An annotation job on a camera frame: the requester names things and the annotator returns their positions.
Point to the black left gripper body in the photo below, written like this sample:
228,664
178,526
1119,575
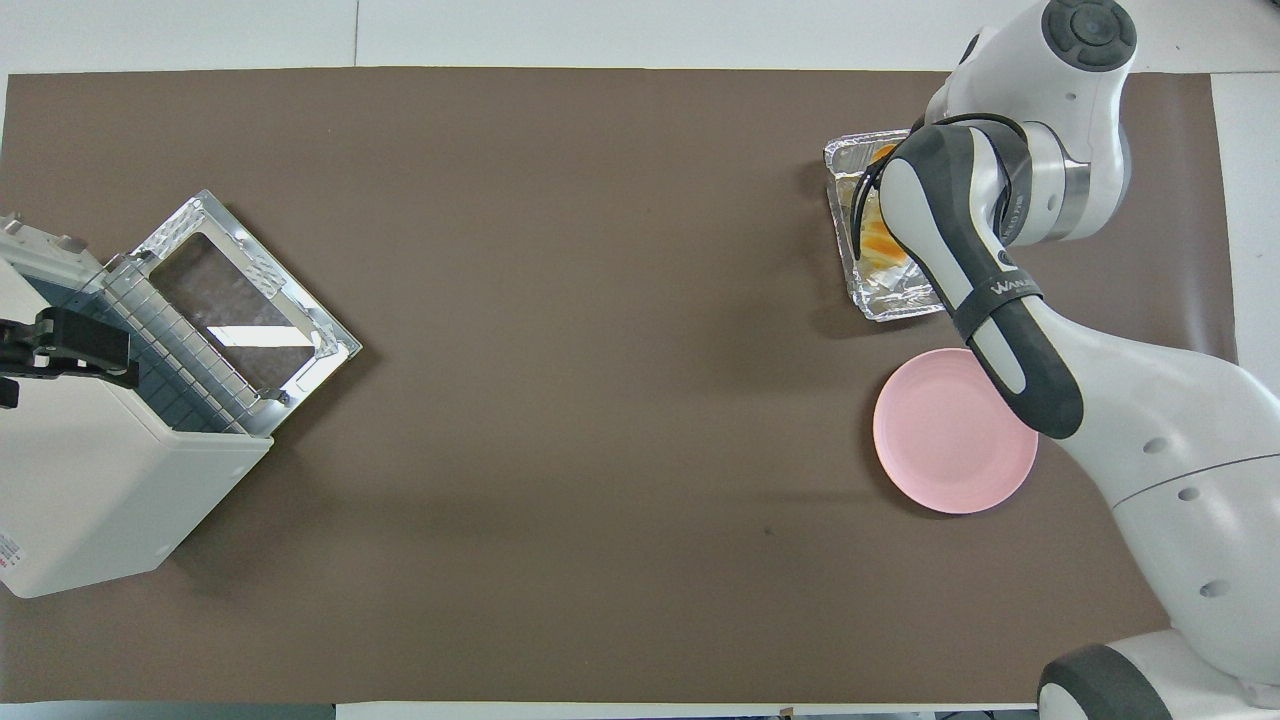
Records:
15,345

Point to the aluminium foil tray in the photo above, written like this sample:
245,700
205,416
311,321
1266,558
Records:
885,298

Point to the sliced yellow bread loaf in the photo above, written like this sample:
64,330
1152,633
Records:
880,240

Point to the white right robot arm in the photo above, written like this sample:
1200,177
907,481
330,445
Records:
1180,450

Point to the metal oven rack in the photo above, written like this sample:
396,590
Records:
170,345

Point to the cream toaster oven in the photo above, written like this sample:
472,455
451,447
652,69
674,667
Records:
90,500

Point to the glass oven door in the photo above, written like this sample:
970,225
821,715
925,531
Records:
330,345

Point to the brown table mat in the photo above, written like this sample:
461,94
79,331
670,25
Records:
600,400

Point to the pink round plate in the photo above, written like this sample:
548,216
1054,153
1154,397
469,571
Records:
940,440

